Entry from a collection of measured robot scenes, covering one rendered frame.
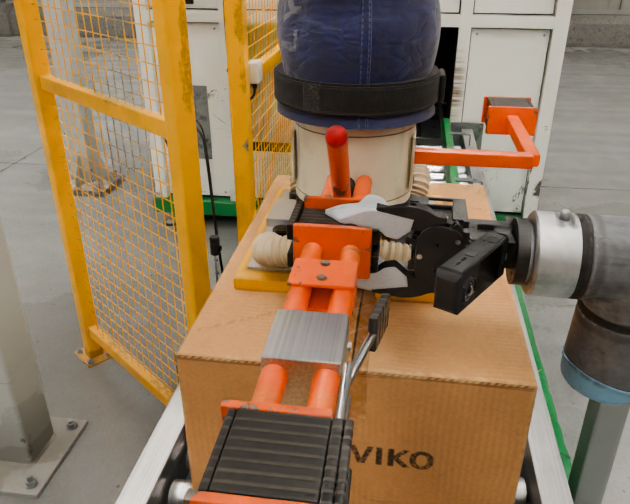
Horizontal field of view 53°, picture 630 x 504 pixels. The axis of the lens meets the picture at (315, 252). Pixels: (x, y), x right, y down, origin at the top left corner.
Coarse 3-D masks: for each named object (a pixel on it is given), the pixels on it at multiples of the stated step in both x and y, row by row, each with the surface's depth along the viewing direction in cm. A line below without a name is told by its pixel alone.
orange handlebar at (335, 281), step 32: (512, 128) 104; (416, 160) 93; (448, 160) 92; (480, 160) 92; (512, 160) 91; (320, 256) 64; (352, 256) 63; (320, 288) 61; (352, 288) 56; (320, 384) 45
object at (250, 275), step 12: (288, 192) 109; (264, 228) 97; (276, 228) 90; (240, 264) 87; (252, 264) 85; (240, 276) 83; (252, 276) 83; (264, 276) 83; (276, 276) 83; (288, 276) 83; (240, 288) 84; (252, 288) 83; (264, 288) 83; (276, 288) 83; (288, 288) 83
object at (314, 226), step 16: (304, 208) 72; (320, 208) 72; (288, 224) 66; (304, 224) 65; (320, 224) 65; (336, 224) 68; (352, 224) 68; (304, 240) 65; (320, 240) 65; (336, 240) 65; (352, 240) 64; (368, 240) 64; (288, 256) 67; (336, 256) 66; (368, 256) 65; (368, 272) 66
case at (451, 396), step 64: (448, 192) 115; (256, 320) 77; (448, 320) 77; (512, 320) 77; (192, 384) 73; (256, 384) 71; (384, 384) 69; (448, 384) 68; (512, 384) 66; (192, 448) 77; (384, 448) 73; (448, 448) 72; (512, 448) 70
